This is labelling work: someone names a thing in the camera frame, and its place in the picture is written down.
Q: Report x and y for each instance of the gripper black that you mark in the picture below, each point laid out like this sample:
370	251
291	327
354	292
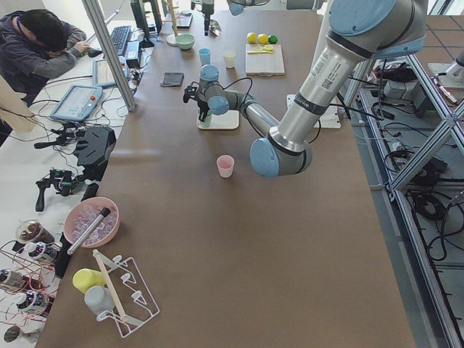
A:
203	105

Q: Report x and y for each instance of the green plastic cup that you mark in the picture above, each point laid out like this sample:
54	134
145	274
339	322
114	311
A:
205	123

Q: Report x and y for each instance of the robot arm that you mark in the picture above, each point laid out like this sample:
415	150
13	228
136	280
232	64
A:
357	31
236	7

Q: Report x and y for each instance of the cream rabbit print tray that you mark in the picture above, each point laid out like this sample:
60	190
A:
225	122

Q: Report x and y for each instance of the grey folded cloth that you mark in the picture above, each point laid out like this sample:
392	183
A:
172	79

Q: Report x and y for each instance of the pink plastic cup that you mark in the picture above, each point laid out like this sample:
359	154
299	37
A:
225	165

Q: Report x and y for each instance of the blue plastic cup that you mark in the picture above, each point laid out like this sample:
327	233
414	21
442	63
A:
205	56

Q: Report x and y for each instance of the pale yellow plastic cup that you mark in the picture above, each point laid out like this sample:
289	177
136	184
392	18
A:
229	59

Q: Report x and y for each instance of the light green bowl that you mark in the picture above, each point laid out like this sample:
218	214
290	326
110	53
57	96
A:
185	41

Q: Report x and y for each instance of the wooden round stand base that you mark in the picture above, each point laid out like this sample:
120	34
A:
171	39

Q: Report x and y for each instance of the bamboo cutting board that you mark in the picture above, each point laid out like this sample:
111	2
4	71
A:
264	64

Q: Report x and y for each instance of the whole lemon outer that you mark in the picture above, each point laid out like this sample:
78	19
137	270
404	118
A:
251	38

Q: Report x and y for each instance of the whole lemon near lime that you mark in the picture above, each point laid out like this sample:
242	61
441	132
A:
262	38

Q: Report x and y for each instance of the green lime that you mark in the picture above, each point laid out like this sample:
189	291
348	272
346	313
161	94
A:
272	39

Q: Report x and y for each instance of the blue teach pendant far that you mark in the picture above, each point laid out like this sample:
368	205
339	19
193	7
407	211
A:
102	75

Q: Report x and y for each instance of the blue teach pendant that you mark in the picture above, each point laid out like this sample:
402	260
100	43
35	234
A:
77	104
102	75

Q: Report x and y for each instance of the black keyboard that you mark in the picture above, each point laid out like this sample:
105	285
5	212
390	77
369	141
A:
119	37

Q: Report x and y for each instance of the blue teach pendant near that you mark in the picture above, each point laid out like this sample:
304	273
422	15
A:
77	104

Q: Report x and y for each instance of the steel muddler black tip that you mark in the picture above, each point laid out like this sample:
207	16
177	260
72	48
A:
87	232

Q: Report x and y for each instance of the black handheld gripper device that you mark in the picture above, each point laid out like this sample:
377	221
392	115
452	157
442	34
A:
64	182

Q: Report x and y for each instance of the pink bowl of ice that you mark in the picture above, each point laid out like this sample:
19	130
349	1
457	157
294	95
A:
87	212

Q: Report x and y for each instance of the seated person dark hoodie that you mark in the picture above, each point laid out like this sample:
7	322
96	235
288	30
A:
37	46

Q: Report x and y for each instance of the yellow cup on rack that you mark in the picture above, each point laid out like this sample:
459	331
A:
85	278

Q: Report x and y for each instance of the cup of iced drink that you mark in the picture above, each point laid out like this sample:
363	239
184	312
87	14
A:
33	231

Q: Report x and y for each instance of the grey cup on rack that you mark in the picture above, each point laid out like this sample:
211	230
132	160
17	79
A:
98	299

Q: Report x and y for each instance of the tea bottle on rack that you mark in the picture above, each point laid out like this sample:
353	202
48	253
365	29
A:
41	252

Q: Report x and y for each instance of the aluminium frame post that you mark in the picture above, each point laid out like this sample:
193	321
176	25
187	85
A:
96	18

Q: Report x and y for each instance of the white wire cup rack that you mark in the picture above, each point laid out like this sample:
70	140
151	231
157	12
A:
135	304

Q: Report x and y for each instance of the copper wire bottle rack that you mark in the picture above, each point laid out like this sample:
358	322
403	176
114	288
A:
31	275

